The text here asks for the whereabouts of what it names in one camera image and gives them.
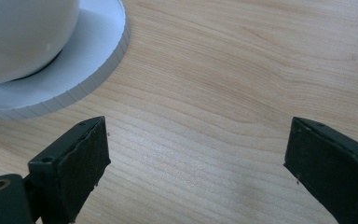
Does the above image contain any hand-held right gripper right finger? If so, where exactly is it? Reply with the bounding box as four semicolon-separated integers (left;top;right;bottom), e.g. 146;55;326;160
282;116;358;224

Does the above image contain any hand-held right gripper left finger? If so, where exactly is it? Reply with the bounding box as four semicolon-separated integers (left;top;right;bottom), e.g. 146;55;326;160
27;115;112;224

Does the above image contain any white key holder stand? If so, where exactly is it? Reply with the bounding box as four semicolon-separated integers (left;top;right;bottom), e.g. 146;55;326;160
0;0;131;121

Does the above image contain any white cup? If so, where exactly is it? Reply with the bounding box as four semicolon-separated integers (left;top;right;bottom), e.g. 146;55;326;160
0;0;81;91

